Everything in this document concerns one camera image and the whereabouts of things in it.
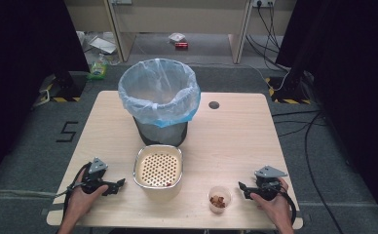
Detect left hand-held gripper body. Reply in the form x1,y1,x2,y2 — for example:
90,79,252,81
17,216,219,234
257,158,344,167
80,157,121,197

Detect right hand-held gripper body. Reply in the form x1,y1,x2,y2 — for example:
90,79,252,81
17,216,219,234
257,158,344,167
250,165,289,202

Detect clear plastic cup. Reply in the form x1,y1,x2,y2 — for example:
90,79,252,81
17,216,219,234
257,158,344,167
208,185,233,215

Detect brown food scraps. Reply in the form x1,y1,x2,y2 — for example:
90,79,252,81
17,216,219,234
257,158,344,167
209,195,227,210

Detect square metal strainer basket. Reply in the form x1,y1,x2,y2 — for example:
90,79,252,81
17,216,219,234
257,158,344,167
132,144,184,200

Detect grey trash bin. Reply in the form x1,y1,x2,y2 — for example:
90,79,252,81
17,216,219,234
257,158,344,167
132,114,189,148

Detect blue plastic bin liner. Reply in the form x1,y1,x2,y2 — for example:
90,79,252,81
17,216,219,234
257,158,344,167
117,58,202,129

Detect person's left hand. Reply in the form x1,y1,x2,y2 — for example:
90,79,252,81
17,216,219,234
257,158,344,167
65,169,110,222

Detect person's right hand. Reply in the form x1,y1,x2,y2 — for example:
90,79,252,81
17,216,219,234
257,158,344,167
249,176,294,227

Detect black stand base hazard tape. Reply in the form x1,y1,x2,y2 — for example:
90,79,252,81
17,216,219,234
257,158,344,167
39,70,88,103
264,71,312,105

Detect green packet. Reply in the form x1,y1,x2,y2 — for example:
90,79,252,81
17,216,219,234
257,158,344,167
86,54,109,81

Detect black curtain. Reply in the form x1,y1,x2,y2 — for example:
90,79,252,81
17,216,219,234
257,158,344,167
0,0,91,191
275,0,378,230

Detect white paper sheets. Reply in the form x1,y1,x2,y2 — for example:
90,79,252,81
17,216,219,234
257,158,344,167
89,34,118,56

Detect white crumpled bag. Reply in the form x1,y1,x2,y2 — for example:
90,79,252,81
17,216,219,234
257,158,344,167
168,32,187,44

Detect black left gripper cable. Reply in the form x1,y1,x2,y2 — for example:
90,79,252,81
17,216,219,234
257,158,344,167
54,161,93,216

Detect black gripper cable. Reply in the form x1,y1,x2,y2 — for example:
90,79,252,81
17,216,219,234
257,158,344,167
276,186,298,226
54,161,93,216

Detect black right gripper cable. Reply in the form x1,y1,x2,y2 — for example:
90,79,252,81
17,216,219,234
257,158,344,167
276,186,298,226

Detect black floor cable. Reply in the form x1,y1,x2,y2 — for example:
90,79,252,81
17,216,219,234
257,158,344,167
270,109,346,234

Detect white looped cable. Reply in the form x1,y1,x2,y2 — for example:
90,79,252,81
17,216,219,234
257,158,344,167
31,88,53,109

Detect black power cables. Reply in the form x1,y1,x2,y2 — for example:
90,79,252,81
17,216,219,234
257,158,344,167
245,2,291,72

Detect white wall socket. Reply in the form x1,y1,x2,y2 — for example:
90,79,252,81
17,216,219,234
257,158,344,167
251,0,277,9

